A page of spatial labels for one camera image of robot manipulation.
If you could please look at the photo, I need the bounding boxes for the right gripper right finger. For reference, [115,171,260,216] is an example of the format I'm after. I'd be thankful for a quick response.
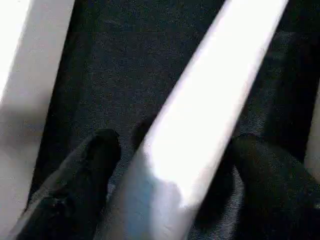
[197,134,320,240]

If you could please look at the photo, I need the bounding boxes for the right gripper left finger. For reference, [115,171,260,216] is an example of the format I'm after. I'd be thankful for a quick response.
[14,128,122,240]

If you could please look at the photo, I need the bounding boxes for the black mat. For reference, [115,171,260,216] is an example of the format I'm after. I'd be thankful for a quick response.
[24,0,320,240]

